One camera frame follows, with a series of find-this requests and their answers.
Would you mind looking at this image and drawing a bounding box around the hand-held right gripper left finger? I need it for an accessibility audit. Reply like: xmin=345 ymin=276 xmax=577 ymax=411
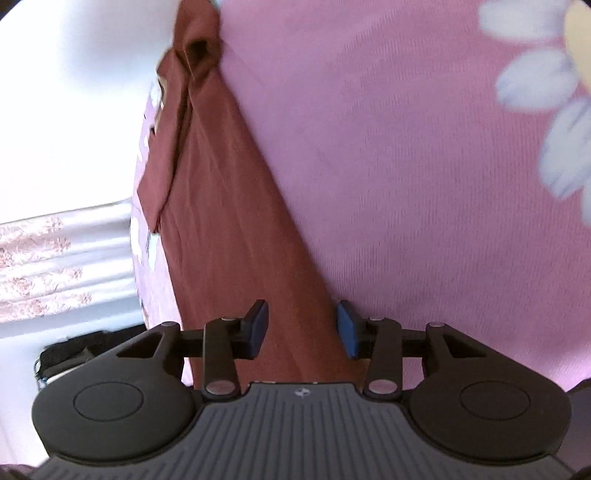
xmin=115 ymin=299 xmax=270 ymax=398

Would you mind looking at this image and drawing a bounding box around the white floral curtain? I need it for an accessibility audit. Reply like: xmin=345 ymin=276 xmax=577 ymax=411
xmin=0 ymin=198 xmax=141 ymax=325

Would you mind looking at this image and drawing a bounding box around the reddish brown long-sleeve sweater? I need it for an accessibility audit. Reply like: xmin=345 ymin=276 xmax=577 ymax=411
xmin=130 ymin=0 xmax=372 ymax=394

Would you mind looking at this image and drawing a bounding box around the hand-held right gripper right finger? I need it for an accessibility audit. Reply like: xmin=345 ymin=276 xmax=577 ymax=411
xmin=337 ymin=299 xmax=486 ymax=400

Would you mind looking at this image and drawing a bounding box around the black bag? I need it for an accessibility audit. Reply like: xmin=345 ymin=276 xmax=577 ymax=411
xmin=33 ymin=325 xmax=149 ymax=385

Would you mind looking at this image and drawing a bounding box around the pink floral bed sheet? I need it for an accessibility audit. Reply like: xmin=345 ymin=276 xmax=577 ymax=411
xmin=129 ymin=0 xmax=591 ymax=393

